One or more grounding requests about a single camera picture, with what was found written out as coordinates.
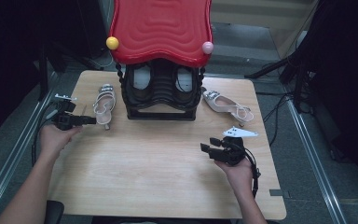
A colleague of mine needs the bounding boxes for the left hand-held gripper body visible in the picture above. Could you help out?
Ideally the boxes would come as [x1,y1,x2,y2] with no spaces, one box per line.
[51,93,78,131]

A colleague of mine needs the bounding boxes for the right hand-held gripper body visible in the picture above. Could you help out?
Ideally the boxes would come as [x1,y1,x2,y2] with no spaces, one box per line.
[209,125,259,166]

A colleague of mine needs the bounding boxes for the white strappy sandal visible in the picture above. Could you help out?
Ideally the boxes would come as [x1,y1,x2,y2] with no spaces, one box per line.
[200,87,255,128]
[92,83,117,131]

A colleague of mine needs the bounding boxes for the black leather shoe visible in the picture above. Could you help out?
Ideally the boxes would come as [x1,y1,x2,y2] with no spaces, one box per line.
[127,62,157,99]
[171,63,200,101]

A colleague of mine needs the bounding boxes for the red and black shoe rack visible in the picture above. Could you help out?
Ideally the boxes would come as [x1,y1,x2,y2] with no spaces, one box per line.
[105,0,214,121]

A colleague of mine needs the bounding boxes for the person's left hand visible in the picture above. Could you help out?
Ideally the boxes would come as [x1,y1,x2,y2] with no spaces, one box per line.
[38,124,83,157]

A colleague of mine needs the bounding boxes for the person's right hand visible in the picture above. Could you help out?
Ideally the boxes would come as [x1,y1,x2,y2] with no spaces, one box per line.
[213,158,255,194]

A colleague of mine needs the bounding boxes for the black metal stand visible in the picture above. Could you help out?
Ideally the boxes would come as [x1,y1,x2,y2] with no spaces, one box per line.
[36,43,51,102]

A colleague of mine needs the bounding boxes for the grey tape strip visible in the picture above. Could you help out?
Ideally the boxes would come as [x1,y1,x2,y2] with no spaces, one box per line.
[268,189,291,199]

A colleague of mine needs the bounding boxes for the dark curtain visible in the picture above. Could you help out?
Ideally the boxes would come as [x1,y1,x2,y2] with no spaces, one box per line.
[292,0,358,194]
[0,0,106,147]

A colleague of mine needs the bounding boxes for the black stool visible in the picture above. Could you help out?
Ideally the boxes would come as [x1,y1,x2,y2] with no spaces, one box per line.
[45,200,65,224]

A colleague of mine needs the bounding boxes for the black tripod stand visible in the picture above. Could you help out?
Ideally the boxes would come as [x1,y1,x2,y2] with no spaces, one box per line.
[243,50,311,113]

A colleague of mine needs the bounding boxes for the right hand-held gripper cable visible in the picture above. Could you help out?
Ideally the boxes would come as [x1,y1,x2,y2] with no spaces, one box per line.
[243,148,262,199]

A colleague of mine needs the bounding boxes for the hand-held gripper cable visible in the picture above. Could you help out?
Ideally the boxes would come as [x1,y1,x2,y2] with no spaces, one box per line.
[31,102,61,166]
[243,148,262,199]

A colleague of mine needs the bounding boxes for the left hand-held gripper cable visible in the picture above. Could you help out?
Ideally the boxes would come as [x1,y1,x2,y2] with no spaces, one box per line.
[31,102,61,166]

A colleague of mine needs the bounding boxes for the black floor cables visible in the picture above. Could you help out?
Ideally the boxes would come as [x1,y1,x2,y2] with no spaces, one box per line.
[255,91,296,147]

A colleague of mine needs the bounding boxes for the metal floor rail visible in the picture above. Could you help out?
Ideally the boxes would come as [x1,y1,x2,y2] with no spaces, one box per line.
[283,96,348,224]
[0,71,60,224]

